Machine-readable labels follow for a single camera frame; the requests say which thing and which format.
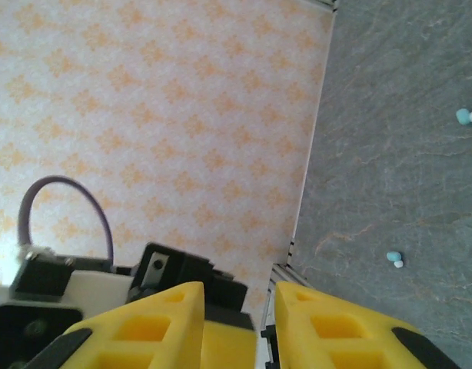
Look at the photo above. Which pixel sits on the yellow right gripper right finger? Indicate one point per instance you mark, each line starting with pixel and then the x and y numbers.
pixel 336 338

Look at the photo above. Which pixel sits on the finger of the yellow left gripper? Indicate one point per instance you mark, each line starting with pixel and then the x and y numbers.
pixel 228 346

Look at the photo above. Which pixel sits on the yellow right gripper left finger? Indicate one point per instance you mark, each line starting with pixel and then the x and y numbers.
pixel 155 346

